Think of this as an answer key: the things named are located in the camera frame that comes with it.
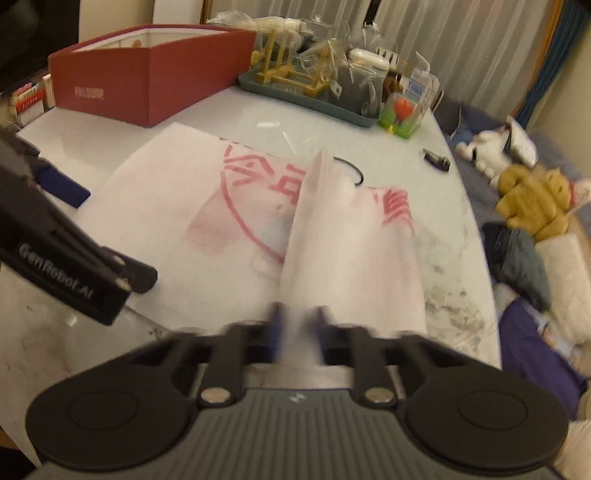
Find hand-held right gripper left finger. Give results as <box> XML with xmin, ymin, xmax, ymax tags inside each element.
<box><xmin>117</xmin><ymin>302</ymin><xmax>285</xmax><ymax>409</ymax></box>

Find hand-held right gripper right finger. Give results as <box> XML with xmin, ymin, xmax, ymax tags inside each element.
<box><xmin>314</xmin><ymin>306</ymin><xmax>476</xmax><ymax>409</ymax></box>

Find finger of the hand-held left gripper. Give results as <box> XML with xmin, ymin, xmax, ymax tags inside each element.
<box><xmin>0</xmin><ymin>127</ymin><xmax>91</xmax><ymax>209</ymax></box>
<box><xmin>98</xmin><ymin>246</ymin><xmax>158</xmax><ymax>295</ymax></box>

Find red cardboard box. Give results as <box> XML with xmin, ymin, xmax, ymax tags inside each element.
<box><xmin>48</xmin><ymin>25</ymin><xmax>257</xmax><ymax>128</ymax></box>

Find stack of small card boxes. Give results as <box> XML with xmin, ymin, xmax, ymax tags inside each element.
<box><xmin>9</xmin><ymin>74</ymin><xmax>52</xmax><ymax>124</ymax></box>

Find black television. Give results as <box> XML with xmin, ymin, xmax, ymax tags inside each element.
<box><xmin>0</xmin><ymin>0</ymin><xmax>81</xmax><ymax>89</ymax></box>

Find black clip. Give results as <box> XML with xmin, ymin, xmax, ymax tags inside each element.
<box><xmin>422</xmin><ymin>148</ymin><xmax>451</xmax><ymax>173</ymax></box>

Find dark grey clothes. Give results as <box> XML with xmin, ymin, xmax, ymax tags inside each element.
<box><xmin>482</xmin><ymin>224</ymin><xmax>553</xmax><ymax>311</ymax></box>

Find white air conditioner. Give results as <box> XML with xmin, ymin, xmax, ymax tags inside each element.
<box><xmin>152</xmin><ymin>0</ymin><xmax>204</xmax><ymax>25</ymax></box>

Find purple cloth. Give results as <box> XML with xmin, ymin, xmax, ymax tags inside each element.
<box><xmin>501</xmin><ymin>300</ymin><xmax>591</xmax><ymax>418</ymax></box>

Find teal plastic tray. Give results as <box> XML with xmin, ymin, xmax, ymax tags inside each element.
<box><xmin>238</xmin><ymin>69</ymin><xmax>382</xmax><ymax>128</ymax></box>

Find toy in clear green dome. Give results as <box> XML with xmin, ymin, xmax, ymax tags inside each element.
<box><xmin>379</xmin><ymin>91</ymin><xmax>428</xmax><ymax>140</ymax></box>

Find wooden cup rack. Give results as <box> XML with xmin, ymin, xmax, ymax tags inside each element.
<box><xmin>252</xmin><ymin>28</ymin><xmax>334</xmax><ymax>96</ymax></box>

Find grey glass pitcher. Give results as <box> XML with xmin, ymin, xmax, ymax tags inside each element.
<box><xmin>330</xmin><ymin>65</ymin><xmax>385</xmax><ymax>117</ymax></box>

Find white plush dog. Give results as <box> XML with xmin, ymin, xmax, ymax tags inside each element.
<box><xmin>455</xmin><ymin>124</ymin><xmax>514</xmax><ymax>182</ymax></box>

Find large white pillow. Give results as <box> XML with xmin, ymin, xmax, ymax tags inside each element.
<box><xmin>536</xmin><ymin>233</ymin><xmax>591</xmax><ymax>343</ymax></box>

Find tan muscular cat plush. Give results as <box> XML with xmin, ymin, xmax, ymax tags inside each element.
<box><xmin>494</xmin><ymin>164</ymin><xmax>576</xmax><ymax>241</ymax></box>

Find grey sofa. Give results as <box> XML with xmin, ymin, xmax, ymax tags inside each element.
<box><xmin>436</xmin><ymin>99</ymin><xmax>591</xmax><ymax>416</ymax></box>

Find milk carton with straw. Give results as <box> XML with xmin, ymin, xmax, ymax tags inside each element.
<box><xmin>406</xmin><ymin>52</ymin><xmax>440</xmax><ymax>112</ymax></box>

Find quilted grey mitt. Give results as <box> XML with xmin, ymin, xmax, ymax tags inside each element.
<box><xmin>505</xmin><ymin>117</ymin><xmax>539</xmax><ymax>168</ymax></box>

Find white striped mug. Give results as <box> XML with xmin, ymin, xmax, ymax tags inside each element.
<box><xmin>348</xmin><ymin>46</ymin><xmax>400</xmax><ymax>71</ymax></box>

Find white sheer curtain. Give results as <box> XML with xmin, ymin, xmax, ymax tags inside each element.
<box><xmin>203</xmin><ymin>0</ymin><xmax>555</xmax><ymax>116</ymax></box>

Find blue curtain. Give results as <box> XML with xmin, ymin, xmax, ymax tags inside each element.
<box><xmin>515</xmin><ymin>0</ymin><xmax>583</xmax><ymax>136</ymax></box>

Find black hair tie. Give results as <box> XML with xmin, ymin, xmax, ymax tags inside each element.
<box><xmin>332</xmin><ymin>156</ymin><xmax>366</xmax><ymax>186</ymax></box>

